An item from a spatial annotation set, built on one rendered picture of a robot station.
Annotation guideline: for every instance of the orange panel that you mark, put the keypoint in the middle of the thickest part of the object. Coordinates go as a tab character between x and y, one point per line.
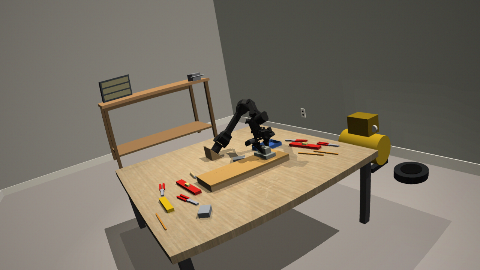
240	170

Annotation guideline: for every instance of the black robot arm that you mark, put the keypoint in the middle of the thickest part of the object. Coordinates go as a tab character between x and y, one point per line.
257	118

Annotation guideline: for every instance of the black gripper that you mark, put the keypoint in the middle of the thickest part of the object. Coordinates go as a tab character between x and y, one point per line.
255	141

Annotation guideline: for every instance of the blue rectangular tray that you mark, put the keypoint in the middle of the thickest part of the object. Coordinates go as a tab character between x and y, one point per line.
272	144

